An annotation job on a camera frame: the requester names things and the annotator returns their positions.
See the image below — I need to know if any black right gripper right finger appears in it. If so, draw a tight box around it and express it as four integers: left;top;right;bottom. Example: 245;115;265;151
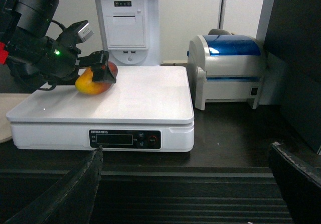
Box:
268;142;320;223

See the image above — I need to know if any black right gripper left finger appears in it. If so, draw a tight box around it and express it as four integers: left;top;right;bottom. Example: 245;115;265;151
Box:
5;146;103;223

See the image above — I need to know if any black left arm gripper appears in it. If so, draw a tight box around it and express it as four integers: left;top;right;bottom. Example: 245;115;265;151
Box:
7;29;117;84

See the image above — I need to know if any dark red yellow mango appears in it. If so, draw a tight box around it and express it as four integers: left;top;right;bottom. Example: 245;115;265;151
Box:
75;61;118;95

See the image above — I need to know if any black checkout counter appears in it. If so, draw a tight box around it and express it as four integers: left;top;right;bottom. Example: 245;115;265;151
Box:
0;65;321;224

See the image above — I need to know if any white checkout scale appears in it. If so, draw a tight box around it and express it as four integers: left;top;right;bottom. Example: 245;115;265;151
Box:
7;66;194;152

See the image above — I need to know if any white POS terminal stand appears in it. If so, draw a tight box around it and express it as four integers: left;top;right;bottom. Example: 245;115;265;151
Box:
95;0;161;66

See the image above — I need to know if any grey office chair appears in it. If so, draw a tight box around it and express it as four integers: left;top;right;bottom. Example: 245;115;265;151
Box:
208;29;231;35

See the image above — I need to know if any white blue label printer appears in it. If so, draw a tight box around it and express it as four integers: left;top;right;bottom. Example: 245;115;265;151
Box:
187;35;267;110

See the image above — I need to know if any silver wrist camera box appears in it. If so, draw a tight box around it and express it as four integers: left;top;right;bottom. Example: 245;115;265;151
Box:
59;20;95;49

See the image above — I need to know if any white partition post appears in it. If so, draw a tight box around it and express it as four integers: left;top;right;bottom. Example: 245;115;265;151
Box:
218;0;226;29

